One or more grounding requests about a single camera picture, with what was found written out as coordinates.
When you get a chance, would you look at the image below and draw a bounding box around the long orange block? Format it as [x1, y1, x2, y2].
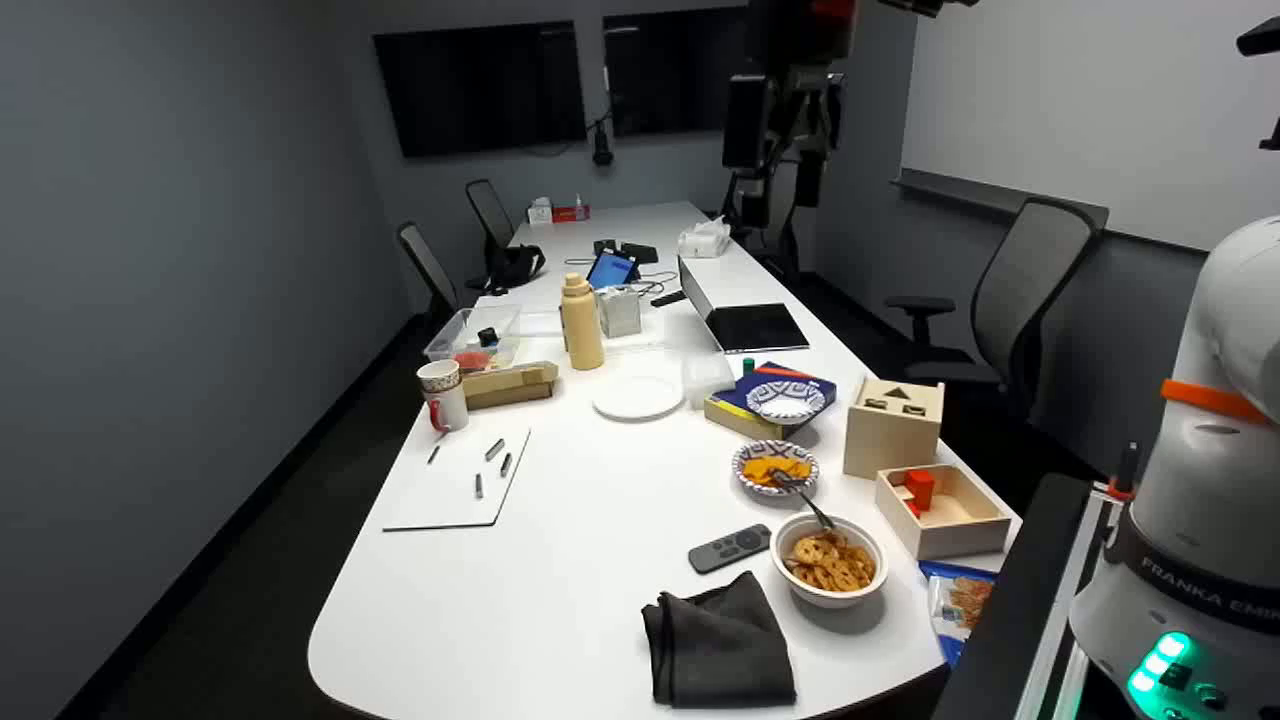
[900, 467, 935, 518]

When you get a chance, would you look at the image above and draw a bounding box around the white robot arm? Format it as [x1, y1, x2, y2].
[1068, 215, 1280, 720]

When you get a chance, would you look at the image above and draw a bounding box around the wooden shape sorter box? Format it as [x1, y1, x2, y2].
[843, 379, 945, 475]

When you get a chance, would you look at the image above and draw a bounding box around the white round plate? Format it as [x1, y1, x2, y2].
[593, 375, 683, 424]

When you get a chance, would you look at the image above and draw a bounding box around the tan squeeze bottle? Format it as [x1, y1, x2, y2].
[561, 275, 603, 372]

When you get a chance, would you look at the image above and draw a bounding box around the black laptop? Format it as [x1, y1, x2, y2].
[707, 303, 810, 353]

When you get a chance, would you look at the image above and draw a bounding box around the wooden tray with items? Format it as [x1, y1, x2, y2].
[466, 361, 561, 408]

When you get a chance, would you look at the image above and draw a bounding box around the blue patterned paper plate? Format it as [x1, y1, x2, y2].
[747, 379, 823, 429]

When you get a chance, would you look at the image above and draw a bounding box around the patterned bowl with chips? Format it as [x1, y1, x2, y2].
[731, 442, 819, 500]

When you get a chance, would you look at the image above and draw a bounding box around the white jar red label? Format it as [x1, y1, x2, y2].
[417, 361, 468, 433]

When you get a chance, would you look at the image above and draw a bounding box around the white cutting board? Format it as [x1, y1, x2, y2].
[381, 424, 533, 532]

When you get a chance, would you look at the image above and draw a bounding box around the black remote control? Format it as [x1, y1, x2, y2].
[689, 525, 772, 577]

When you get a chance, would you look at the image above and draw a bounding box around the black chair far left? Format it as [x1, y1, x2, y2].
[397, 220, 460, 309]

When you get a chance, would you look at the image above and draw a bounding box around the black spoon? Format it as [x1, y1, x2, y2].
[772, 474, 837, 532]

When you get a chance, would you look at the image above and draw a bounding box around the white bowl with cereal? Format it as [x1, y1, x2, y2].
[772, 518, 889, 607]

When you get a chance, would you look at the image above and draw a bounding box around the dark grey folded cloth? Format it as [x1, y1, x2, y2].
[640, 572, 798, 709]

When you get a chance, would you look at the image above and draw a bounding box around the open wooden tray box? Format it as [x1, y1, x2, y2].
[876, 466, 1012, 562]

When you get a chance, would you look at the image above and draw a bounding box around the blue snack packet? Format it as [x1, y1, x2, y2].
[921, 562, 996, 666]

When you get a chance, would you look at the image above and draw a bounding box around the grey office chair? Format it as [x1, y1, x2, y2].
[893, 201, 1098, 408]

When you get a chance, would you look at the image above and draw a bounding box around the black wall monitor right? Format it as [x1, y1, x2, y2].
[603, 7, 747, 136]

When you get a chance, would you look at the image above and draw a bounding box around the black wall monitor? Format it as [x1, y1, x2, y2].
[371, 20, 585, 162]
[603, 7, 747, 136]

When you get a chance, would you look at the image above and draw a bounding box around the black wall monitor left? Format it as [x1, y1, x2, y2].
[371, 20, 585, 162]

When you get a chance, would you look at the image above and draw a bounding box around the whiteboard on wall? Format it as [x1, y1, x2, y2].
[900, 0, 1280, 248]

